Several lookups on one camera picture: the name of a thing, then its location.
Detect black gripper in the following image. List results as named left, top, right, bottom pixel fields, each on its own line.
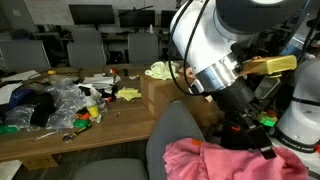
left=212, top=79, right=276, bottom=160

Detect pink shirt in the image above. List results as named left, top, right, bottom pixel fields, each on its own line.
left=163, top=138, right=308, bottom=180

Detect yellow-green towel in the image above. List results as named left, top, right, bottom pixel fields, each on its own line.
left=145, top=61, right=180, bottom=80

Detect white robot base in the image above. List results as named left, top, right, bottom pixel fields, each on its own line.
left=269, top=58, right=320, bottom=174

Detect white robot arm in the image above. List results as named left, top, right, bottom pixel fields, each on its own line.
left=170, top=0, right=307, bottom=159

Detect large cardboard box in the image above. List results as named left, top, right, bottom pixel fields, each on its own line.
left=140, top=75, right=224, bottom=127

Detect grey chair far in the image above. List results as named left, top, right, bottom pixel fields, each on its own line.
left=128, top=33, right=158, bottom=64

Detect grey chair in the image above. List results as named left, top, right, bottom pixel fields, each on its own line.
left=128, top=33, right=158, bottom=64
left=0, top=40, right=51, bottom=70
left=67, top=42, right=106, bottom=68

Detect grey chair middle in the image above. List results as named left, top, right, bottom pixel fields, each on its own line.
left=67, top=42, right=106, bottom=68

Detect grey chair near right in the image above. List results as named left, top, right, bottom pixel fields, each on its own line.
left=0, top=40, right=51, bottom=70

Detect yellow cloth on table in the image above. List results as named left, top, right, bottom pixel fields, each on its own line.
left=118, top=87, right=142, bottom=101

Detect yellow glue bottle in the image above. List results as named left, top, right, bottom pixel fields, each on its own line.
left=85, top=95, right=100, bottom=118

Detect black monitor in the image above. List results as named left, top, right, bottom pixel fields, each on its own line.
left=69, top=5, right=115, bottom=25
left=118, top=9, right=155, bottom=28

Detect crumpled clear plastic bags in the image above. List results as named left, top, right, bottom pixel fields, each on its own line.
left=4, top=79, right=92, bottom=130

